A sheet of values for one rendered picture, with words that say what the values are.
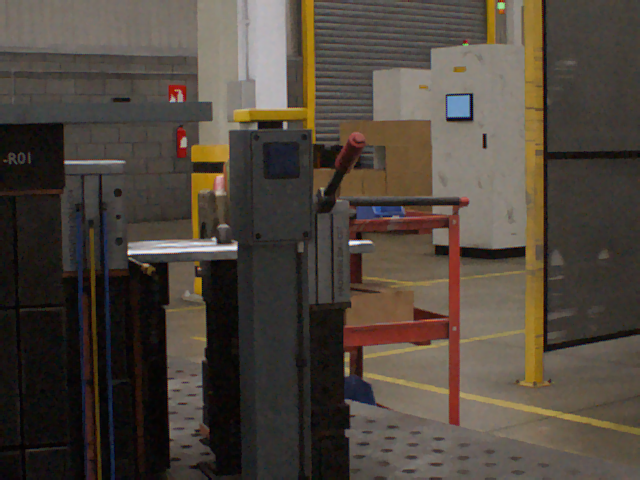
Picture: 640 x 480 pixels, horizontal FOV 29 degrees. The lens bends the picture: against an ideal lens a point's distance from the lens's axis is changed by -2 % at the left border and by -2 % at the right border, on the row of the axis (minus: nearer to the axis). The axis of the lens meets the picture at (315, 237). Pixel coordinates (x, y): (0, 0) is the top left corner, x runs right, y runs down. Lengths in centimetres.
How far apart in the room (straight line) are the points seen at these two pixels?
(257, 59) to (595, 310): 204
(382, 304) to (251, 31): 210
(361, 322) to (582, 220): 251
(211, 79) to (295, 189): 746
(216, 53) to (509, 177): 397
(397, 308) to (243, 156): 249
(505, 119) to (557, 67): 584
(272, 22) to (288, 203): 426
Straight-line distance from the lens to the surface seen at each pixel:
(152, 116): 113
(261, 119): 120
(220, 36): 859
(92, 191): 132
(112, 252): 133
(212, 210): 172
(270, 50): 543
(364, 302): 359
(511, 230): 1170
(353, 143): 128
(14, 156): 114
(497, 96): 1154
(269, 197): 120
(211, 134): 865
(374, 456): 170
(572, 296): 591
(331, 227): 140
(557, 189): 578
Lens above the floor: 113
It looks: 5 degrees down
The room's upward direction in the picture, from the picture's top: 1 degrees counter-clockwise
